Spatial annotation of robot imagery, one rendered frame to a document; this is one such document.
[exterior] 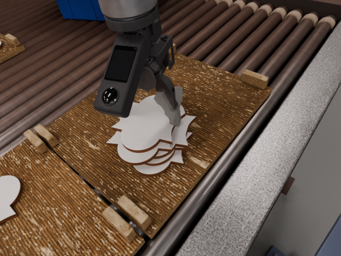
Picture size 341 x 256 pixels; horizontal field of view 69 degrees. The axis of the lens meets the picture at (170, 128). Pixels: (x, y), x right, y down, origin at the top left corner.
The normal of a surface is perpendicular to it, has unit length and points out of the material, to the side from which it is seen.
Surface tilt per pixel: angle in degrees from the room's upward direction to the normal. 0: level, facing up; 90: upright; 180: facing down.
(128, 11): 90
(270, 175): 0
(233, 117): 0
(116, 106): 27
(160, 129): 0
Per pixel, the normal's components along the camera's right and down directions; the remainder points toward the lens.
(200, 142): -0.11, -0.65
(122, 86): -0.26, -0.24
